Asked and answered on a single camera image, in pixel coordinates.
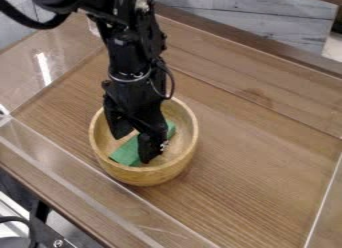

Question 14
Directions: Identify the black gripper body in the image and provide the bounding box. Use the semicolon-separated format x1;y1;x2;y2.
101;70;168;129

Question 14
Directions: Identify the green rectangular block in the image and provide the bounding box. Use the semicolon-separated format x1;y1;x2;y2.
107;120;176;167

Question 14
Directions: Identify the clear acrylic tray wall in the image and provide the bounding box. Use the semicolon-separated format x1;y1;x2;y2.
0;105;220;248

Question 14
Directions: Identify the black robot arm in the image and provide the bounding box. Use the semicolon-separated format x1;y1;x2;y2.
32;0;174;163

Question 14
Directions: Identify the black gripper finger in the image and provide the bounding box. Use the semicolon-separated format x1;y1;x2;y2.
134;115;168;164
104;105;134;140

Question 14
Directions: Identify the brown wooden bowl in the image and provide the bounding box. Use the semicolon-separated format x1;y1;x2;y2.
88;98;199;186

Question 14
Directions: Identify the black cable below table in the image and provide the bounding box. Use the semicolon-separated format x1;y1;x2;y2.
0;215;39;248

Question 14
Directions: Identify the black table leg bracket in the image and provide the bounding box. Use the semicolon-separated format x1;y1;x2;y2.
29;201;77;248

